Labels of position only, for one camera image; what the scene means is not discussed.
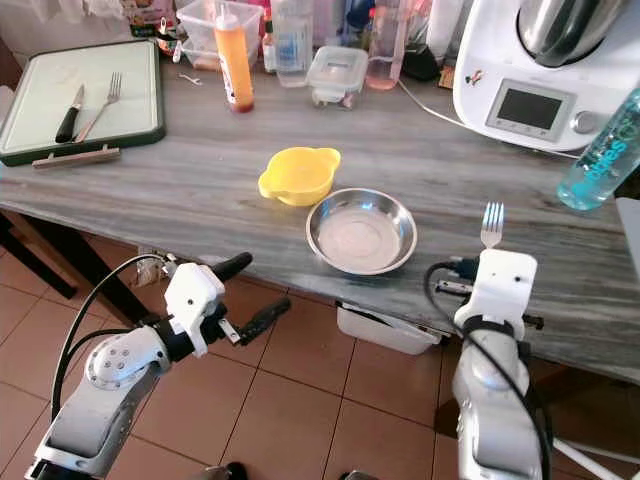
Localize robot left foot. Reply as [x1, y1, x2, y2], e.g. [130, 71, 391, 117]
[198, 462, 247, 480]

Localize white plastic bin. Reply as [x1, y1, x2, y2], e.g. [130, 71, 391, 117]
[337, 303, 446, 357]

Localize white appliance power cable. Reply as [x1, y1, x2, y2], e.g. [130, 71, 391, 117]
[395, 78, 581, 161]

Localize clear plastic storage box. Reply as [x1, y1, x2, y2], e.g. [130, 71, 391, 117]
[175, 0, 266, 71]

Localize small black holder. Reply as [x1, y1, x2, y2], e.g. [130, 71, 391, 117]
[402, 45, 441, 83]

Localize clear measuring jar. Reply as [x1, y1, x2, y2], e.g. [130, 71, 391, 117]
[270, 0, 314, 89]

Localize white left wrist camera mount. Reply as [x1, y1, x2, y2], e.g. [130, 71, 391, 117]
[163, 262, 227, 346]

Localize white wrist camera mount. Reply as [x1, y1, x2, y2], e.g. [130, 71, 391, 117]
[453, 248, 538, 336]
[163, 262, 227, 346]

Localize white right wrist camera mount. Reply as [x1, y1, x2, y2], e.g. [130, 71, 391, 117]
[453, 248, 538, 336]

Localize white kitchen cooking machine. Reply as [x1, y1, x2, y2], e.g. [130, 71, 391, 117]
[452, 0, 640, 156]

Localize clear pink drink bottle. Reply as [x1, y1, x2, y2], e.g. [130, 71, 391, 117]
[366, 0, 411, 91]

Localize round steel plate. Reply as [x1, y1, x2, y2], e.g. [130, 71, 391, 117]
[305, 187, 419, 276]

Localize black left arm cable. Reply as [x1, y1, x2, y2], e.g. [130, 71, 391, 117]
[50, 253, 181, 426]

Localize small lidded glass container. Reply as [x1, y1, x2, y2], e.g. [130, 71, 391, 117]
[305, 46, 369, 109]

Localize small wooden stick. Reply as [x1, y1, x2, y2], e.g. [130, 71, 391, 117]
[32, 147, 122, 170]

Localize grey wooden table dark legs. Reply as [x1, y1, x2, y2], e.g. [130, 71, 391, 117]
[0, 20, 640, 441]

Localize white cutting board green rim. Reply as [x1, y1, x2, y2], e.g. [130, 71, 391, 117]
[0, 40, 166, 168]

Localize white tall bottle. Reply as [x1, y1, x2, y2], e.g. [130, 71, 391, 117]
[425, 0, 466, 59]

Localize yellow plastic bowl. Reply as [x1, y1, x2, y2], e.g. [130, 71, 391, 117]
[257, 146, 342, 208]

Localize black handled knife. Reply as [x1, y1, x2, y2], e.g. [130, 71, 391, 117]
[55, 85, 85, 145]

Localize orange sauce squeeze bottle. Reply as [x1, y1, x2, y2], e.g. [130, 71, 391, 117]
[214, 3, 255, 114]

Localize printed snack bag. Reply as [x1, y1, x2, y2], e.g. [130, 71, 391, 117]
[132, 246, 173, 289]

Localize colourful food box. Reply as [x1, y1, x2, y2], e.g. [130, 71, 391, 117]
[128, 0, 176, 39]

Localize blue clear water bottle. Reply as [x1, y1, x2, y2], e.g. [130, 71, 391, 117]
[557, 85, 640, 211]

